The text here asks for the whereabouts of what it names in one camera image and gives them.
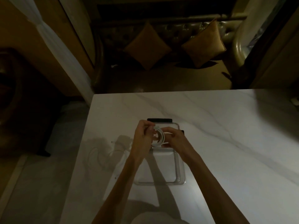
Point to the person's left forearm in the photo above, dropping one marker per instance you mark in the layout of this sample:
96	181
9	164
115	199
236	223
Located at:
119	191

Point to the person's right hand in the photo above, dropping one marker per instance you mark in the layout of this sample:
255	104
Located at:
181	144

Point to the person's left hand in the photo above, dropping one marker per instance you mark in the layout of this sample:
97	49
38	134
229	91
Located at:
140	142

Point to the person's white clothing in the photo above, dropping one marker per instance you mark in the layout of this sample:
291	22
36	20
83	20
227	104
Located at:
158	216

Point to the brown heavy curtain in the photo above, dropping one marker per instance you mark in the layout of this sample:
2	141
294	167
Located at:
275	67

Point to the orange square cushion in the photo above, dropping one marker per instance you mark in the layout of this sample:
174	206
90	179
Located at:
204	46
147	46

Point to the white sheer curtain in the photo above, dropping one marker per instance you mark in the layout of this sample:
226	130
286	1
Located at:
63	51

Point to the brown tufted leather sofa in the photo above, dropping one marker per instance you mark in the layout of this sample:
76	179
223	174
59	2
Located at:
177	76

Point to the clear plastic container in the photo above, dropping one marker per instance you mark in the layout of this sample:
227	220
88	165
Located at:
170	170

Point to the person's right forearm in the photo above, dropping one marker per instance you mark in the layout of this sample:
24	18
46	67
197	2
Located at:
217	191

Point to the clear lid with black clips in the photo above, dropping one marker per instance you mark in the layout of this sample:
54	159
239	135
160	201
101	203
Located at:
161	120

